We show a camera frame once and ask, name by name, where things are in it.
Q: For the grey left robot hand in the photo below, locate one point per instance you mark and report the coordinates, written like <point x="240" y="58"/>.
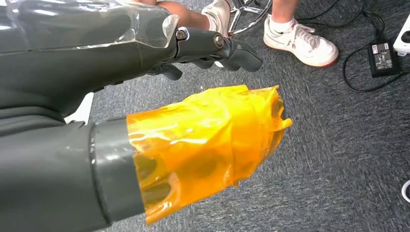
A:
<point x="80" y="64"/>

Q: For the white sneaker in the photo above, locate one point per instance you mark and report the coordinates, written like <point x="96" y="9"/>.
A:
<point x="219" y="14"/>
<point x="304" y="44"/>

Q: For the chrome stool base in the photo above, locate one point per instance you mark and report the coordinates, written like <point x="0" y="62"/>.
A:
<point x="253" y="23"/>

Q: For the black power adapter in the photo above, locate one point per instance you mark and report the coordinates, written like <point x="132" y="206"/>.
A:
<point x="382" y="59"/>

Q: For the white socket cube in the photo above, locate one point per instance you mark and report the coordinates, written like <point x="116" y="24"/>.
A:
<point x="404" y="36"/>

